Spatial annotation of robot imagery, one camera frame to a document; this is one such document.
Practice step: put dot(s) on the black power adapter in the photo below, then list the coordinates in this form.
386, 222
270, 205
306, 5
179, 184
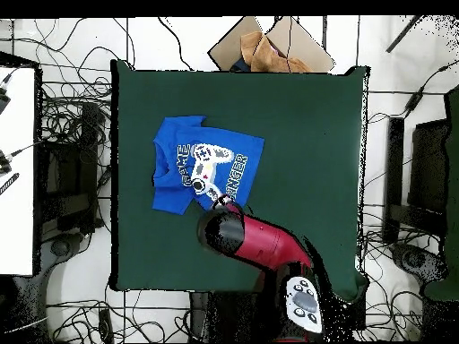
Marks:
414, 102

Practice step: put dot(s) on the brown cardboard box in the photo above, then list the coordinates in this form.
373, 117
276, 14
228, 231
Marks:
229, 46

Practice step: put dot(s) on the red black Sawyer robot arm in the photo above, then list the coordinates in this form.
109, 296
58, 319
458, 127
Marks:
265, 243

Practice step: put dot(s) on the dark blue cloth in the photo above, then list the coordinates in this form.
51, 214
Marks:
239, 66

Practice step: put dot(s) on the black table leg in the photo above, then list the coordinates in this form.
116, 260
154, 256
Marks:
355, 311

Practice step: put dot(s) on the black rod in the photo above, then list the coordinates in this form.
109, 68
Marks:
403, 34

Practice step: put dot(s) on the black power strip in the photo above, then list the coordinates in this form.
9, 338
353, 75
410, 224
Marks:
105, 324

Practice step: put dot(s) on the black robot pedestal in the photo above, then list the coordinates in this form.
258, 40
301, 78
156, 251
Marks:
229, 315

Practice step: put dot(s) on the blue printed T-shirt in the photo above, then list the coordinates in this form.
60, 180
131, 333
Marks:
168, 200

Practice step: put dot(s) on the dark green table cloth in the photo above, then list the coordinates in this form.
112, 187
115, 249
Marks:
304, 125
453, 179

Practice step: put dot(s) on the tan cloth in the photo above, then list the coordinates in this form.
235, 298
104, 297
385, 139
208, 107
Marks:
265, 57

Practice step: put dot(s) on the black ribbed strip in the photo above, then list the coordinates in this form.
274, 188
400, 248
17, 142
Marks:
9, 183

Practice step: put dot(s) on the black device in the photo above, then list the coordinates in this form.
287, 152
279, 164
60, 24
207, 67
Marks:
3, 165
3, 102

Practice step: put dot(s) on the white table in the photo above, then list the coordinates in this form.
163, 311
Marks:
18, 179

